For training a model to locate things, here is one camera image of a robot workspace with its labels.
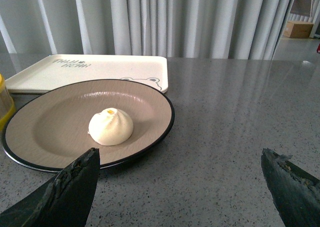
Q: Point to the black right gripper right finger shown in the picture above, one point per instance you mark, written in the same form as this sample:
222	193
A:
295	192

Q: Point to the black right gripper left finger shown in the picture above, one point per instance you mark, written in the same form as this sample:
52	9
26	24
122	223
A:
63	201

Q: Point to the white steamed bun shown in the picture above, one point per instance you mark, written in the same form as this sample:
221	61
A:
110	127

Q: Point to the beige plate with black rim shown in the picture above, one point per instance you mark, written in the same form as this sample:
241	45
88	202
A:
51	131

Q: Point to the white bear print tray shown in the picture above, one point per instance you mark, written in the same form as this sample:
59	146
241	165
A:
59	70

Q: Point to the yellow rimmed wooden steamer basket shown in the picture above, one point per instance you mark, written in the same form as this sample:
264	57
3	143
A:
7	105

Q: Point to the brown cardboard box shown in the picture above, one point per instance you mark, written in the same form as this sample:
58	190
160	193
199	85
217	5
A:
298	29

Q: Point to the grey pleated curtain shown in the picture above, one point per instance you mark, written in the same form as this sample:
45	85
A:
218	29

